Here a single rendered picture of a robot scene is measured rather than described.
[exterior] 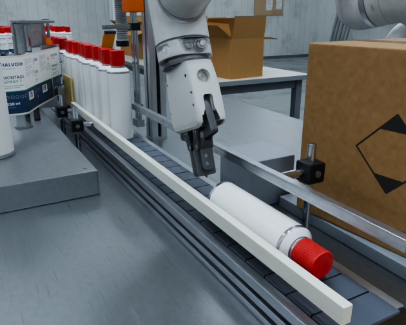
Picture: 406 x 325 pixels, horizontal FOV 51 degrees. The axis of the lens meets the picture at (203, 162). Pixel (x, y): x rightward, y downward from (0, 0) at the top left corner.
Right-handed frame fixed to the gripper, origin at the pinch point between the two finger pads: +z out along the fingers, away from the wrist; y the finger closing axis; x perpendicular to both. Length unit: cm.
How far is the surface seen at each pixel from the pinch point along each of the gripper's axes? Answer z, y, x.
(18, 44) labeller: -44, 80, 15
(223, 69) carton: -51, 170, -113
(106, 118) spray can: -13.4, 41.6, 2.2
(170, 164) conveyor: -0.4, 19.2, -2.6
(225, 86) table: -40, 166, -109
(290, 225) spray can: 8.4, -19.5, 0.2
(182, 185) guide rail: 2.9, 0.3, 4.0
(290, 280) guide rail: 12.9, -23.3, 4.2
